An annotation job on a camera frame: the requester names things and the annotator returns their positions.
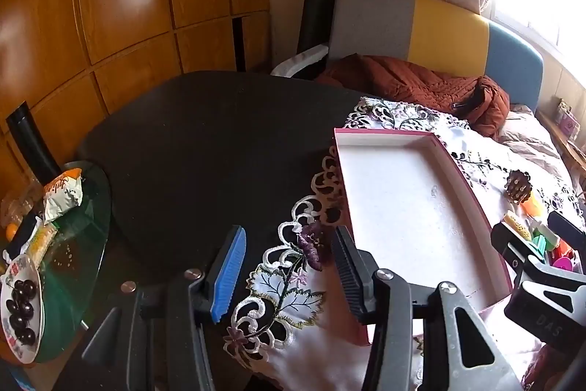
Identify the purple box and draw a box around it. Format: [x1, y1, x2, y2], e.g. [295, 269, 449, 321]
[554, 98, 582, 142]

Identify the rust-brown quilted jacket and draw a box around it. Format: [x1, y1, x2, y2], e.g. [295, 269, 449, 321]
[316, 53, 510, 140]

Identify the pink shallow box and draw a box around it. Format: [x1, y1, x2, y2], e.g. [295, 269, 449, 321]
[333, 128, 513, 346]

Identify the white plate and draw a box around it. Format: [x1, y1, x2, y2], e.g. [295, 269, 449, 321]
[0, 254, 47, 363]

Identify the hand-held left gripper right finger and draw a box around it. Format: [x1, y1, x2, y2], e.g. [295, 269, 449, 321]
[330, 225, 523, 391]

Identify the yellow snack packet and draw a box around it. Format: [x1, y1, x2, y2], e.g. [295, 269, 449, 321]
[27, 221, 58, 263]

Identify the black rolled mat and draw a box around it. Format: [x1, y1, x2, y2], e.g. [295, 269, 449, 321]
[297, 0, 342, 55]

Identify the wooden ledge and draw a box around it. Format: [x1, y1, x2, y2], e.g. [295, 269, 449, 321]
[535, 109, 586, 185]

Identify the beige quilt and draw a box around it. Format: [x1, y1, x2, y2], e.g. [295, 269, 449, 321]
[497, 102, 578, 190]

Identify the black pole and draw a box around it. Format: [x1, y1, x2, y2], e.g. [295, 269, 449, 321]
[6, 100, 62, 185]

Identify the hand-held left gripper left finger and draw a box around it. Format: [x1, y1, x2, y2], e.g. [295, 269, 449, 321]
[81, 225, 248, 391]

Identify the grey yellow blue headboard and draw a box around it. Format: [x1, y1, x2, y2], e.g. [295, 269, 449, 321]
[327, 0, 545, 108]

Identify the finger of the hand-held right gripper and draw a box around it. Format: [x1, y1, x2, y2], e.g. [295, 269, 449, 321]
[547, 210, 586, 257]
[491, 221, 586, 355]

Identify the pine cone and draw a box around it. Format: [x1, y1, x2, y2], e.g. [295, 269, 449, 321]
[505, 170, 533, 204]

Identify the white padded armrest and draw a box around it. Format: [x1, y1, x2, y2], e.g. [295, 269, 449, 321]
[270, 44, 330, 78]

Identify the pile of dark cherries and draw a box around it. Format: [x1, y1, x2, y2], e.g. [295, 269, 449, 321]
[5, 279, 40, 346]

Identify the magenta plastic spool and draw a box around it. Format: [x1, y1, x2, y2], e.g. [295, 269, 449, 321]
[552, 256, 580, 275]

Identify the white orange snack bag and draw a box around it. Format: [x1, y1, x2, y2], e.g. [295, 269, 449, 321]
[43, 168, 84, 222]

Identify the green glass side table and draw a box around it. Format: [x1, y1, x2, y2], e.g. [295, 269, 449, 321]
[0, 162, 113, 364]

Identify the white embroidered tablecloth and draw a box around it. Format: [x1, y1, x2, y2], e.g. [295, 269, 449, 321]
[223, 97, 586, 391]

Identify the yellow perforated plastic case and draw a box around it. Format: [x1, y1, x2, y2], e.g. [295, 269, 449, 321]
[504, 211, 532, 240]

